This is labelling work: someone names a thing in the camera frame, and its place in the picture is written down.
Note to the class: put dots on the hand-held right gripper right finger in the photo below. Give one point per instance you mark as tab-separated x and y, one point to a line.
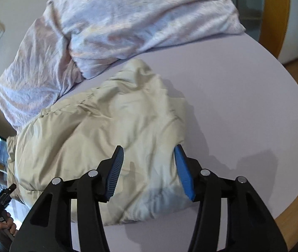
184	173

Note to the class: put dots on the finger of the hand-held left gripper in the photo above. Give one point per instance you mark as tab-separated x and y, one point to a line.
8	191

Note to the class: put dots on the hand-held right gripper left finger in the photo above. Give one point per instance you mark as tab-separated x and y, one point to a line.
114	173

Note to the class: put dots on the cream puffer jacket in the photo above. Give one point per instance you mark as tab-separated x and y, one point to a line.
99	141

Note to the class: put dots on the person's left hand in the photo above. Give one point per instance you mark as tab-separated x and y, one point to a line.
8	227

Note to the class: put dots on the pale floral duvet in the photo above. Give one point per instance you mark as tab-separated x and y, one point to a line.
112	31

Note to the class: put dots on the wooden framed glass door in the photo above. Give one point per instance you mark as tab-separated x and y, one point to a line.
274	18

